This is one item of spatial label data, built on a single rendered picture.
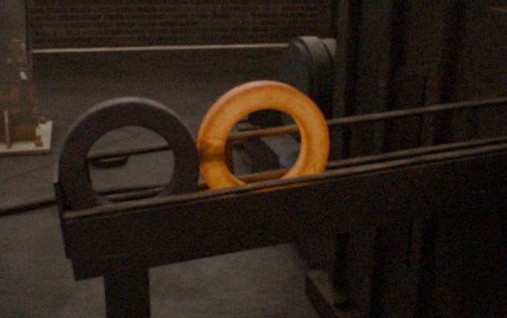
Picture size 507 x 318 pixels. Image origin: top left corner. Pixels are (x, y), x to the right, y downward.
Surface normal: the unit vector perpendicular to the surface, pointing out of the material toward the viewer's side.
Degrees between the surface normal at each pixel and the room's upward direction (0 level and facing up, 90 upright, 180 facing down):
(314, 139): 90
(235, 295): 0
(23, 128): 90
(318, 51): 35
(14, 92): 91
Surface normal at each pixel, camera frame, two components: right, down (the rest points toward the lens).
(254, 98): 0.23, 0.29
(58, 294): 0.01, -0.95
